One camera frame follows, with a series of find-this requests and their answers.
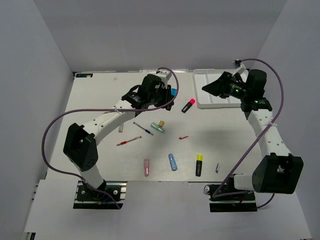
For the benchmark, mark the small brown eraser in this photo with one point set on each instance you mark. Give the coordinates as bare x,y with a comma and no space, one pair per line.
161,123

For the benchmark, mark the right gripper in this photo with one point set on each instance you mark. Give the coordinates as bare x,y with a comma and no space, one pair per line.
219,86

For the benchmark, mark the pink highlighter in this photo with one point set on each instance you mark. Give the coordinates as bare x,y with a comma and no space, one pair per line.
189,104

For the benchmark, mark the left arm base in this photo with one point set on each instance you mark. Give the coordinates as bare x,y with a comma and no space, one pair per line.
87,199

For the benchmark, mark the pink stapler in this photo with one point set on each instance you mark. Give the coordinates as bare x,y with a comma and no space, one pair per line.
146,166

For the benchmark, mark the green stapler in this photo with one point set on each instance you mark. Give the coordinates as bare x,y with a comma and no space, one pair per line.
156,127

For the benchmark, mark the red pen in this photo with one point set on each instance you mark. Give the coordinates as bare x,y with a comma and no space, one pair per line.
128,141

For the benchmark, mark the blue label sticker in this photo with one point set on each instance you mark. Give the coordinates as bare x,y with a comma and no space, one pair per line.
84,75

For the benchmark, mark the small purple pen cap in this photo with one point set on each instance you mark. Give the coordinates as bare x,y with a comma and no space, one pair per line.
217,168

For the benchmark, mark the yellow highlighter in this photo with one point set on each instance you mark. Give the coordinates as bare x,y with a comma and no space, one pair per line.
198,167

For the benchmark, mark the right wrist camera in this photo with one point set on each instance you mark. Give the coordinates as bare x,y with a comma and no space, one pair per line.
239,67

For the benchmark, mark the beige eraser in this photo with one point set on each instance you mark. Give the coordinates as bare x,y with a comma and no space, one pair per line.
120,128

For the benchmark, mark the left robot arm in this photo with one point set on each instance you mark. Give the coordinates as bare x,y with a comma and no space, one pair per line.
81,144

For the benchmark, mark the blue pen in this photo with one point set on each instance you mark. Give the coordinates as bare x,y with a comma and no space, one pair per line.
144,129

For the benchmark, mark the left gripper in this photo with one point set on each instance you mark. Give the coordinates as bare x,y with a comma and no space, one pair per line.
167,93

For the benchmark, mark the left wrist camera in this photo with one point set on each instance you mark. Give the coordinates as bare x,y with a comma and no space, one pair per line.
165,76

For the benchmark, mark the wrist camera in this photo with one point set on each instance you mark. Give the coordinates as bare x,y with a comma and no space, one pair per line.
165,76
239,67

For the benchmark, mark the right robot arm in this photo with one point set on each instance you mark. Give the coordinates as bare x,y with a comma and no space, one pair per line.
279,170

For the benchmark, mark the blue highlighter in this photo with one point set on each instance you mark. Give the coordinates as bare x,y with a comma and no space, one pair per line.
173,92

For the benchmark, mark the white divided tray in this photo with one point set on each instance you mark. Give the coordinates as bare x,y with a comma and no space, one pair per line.
202,77

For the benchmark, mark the blue stapler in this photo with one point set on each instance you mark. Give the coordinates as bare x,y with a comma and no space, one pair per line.
172,162

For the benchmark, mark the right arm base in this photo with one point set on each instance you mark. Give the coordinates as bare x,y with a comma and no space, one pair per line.
230,204

